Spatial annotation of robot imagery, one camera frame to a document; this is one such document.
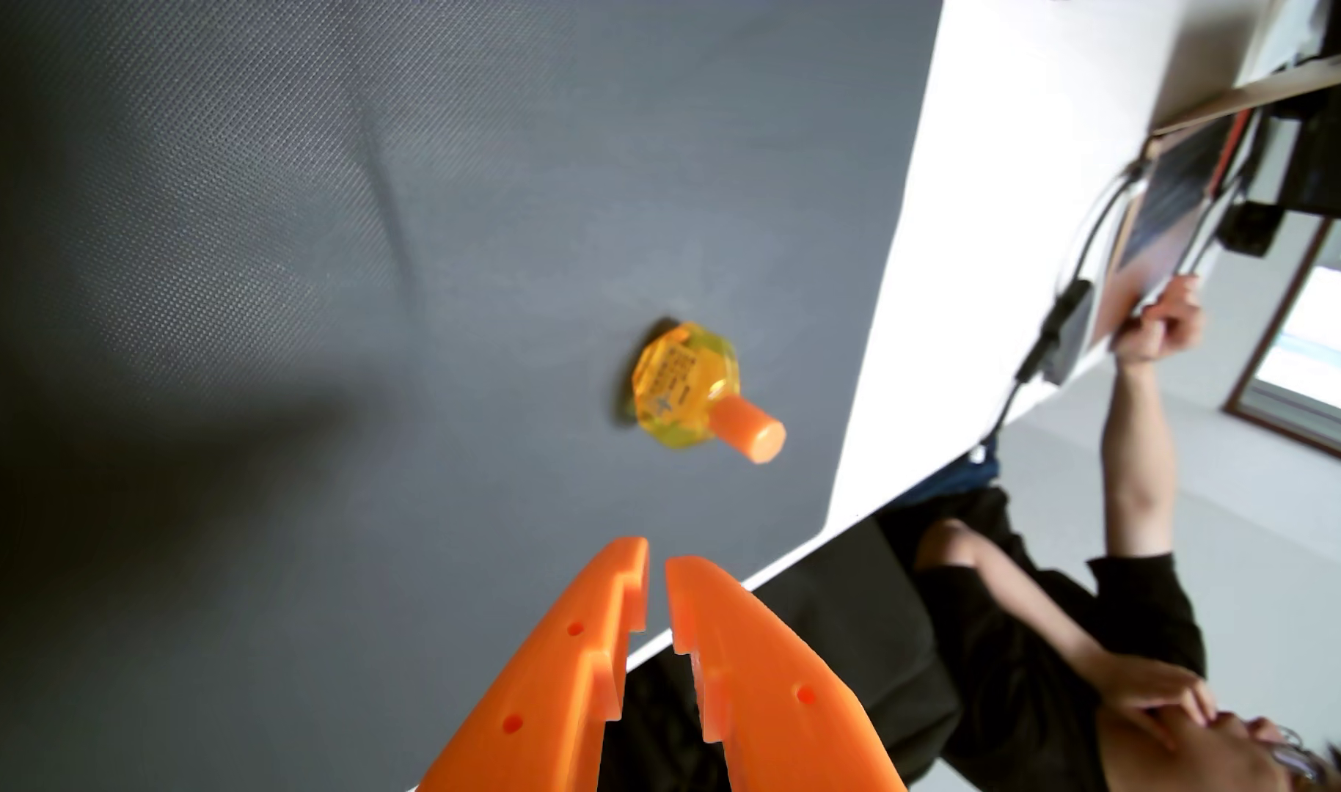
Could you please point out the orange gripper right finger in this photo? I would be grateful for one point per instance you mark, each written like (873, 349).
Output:
(770, 704)

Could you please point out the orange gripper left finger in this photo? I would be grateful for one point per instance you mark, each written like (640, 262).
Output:
(549, 704)

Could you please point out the yellow eyedrop bottle orange cap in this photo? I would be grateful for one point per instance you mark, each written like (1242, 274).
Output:
(682, 385)

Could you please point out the person's right hand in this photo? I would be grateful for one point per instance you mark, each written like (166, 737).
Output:
(1144, 684)

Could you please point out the person's left hand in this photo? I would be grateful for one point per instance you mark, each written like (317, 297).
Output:
(1160, 330)

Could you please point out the person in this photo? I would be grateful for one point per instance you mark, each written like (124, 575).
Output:
(1023, 704)

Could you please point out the blue object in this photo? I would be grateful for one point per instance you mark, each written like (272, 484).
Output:
(957, 479)

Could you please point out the dark grey textured mat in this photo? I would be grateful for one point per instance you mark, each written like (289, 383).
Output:
(296, 275)

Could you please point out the person's eyeglasses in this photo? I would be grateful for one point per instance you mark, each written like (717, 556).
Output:
(1298, 759)

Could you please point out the small black box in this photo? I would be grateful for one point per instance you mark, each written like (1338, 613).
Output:
(1248, 229)

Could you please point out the black monitor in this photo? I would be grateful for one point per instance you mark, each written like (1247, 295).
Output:
(1336, 154)

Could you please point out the wooden shelf board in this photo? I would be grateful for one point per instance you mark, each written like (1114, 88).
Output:
(1287, 83)

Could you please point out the window with brown frame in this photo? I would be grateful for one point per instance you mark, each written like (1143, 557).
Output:
(1331, 341)

